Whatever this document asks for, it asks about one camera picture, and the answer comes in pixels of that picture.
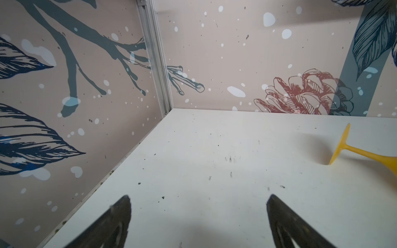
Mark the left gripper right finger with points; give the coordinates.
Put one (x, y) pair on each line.
(289, 229)

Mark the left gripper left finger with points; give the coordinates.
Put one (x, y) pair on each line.
(110, 230)

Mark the yellow plastic goblet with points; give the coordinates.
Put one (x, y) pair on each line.
(388, 161)

